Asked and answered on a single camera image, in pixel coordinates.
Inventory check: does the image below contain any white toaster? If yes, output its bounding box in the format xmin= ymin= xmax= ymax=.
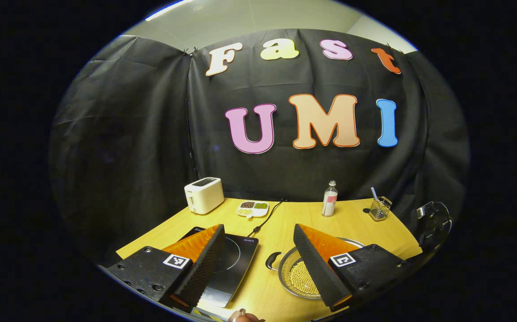
xmin=184 ymin=177 xmax=225 ymax=215

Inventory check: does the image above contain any pile of yellow soybeans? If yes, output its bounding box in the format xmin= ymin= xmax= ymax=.
xmin=289 ymin=260 xmax=321 ymax=296

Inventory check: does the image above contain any black induction cooktop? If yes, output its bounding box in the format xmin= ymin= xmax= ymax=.
xmin=179 ymin=226 xmax=259 ymax=309

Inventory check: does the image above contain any black power cable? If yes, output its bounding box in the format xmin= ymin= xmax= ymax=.
xmin=247 ymin=199 xmax=288 ymax=237

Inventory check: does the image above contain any clear bottle with pink label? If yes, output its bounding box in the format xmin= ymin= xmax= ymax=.
xmin=322 ymin=180 xmax=338 ymax=217

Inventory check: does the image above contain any wire mesh holder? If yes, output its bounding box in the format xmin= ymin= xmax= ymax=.
xmin=369 ymin=196 xmax=393 ymax=222

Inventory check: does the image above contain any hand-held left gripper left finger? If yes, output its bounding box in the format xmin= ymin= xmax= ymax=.
xmin=106 ymin=224 xmax=227 ymax=314

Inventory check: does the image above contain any white divided bean dish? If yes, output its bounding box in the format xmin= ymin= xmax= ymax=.
xmin=236 ymin=201 xmax=269 ymax=219

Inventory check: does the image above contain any steel pot with black handle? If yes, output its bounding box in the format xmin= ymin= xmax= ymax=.
xmin=265 ymin=237 xmax=366 ymax=300

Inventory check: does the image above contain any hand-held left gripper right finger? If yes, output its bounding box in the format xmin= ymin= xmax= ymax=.
xmin=293 ymin=224 xmax=417 ymax=313

